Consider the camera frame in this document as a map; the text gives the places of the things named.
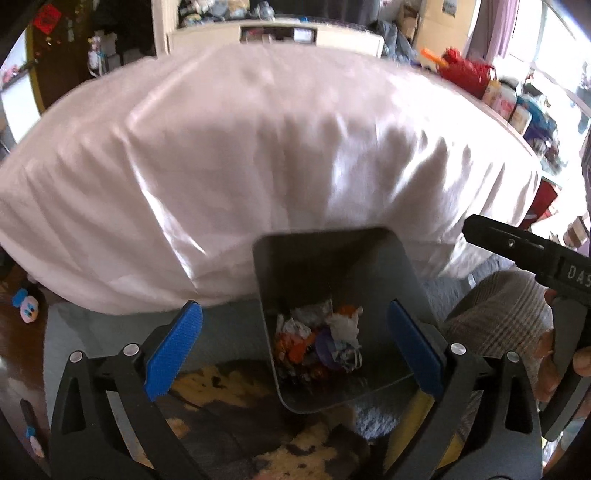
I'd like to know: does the person's plaid trouser leg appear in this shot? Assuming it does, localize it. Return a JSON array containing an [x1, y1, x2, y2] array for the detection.
[[442, 270, 556, 372]]

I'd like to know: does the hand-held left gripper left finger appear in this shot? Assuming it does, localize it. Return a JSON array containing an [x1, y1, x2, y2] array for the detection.
[[48, 300, 205, 480]]

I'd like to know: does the red plastic basket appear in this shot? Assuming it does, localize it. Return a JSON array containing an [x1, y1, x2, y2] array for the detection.
[[436, 47, 496, 99]]

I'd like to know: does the pink bed blanket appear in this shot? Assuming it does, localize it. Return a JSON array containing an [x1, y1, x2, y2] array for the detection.
[[0, 44, 542, 315]]

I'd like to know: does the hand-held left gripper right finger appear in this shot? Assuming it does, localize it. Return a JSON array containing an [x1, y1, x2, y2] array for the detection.
[[383, 299, 543, 480]]

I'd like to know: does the cream television cabinet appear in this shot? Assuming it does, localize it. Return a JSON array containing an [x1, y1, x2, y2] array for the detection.
[[165, 18, 387, 59]]

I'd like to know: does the pile of clothes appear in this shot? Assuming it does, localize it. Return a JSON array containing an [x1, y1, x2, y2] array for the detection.
[[178, 0, 278, 26]]

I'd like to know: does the yellow and black rug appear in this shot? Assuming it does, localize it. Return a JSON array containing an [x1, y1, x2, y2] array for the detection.
[[164, 364, 465, 480]]

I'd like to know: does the white hanging bag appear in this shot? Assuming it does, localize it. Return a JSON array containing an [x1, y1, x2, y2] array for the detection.
[[88, 37, 109, 77]]

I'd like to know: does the grey trash bin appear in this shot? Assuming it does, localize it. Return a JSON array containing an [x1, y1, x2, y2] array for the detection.
[[252, 226, 447, 415]]

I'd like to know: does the red diamond wall decoration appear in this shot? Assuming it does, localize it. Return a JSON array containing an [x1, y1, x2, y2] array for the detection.
[[34, 4, 64, 29]]

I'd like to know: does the blue grey garment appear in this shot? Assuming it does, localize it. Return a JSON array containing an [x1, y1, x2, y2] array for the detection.
[[376, 21, 419, 63]]

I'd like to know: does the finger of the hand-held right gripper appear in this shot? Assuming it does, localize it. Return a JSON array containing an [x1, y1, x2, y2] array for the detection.
[[463, 215, 561, 278]]

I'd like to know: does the orange snack wrapper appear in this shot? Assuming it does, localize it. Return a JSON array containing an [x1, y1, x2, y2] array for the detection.
[[276, 336, 317, 367]]

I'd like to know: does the cardboard box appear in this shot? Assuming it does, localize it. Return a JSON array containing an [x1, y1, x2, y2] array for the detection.
[[399, 0, 481, 49]]

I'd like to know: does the person's right hand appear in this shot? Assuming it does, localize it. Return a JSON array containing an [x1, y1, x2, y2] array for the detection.
[[534, 287, 591, 403]]

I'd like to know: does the purple plastic bowl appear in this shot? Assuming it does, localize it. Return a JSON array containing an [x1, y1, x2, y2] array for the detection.
[[315, 333, 343, 371]]

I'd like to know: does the pink curtain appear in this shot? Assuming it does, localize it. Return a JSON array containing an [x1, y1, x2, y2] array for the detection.
[[475, 0, 525, 61]]

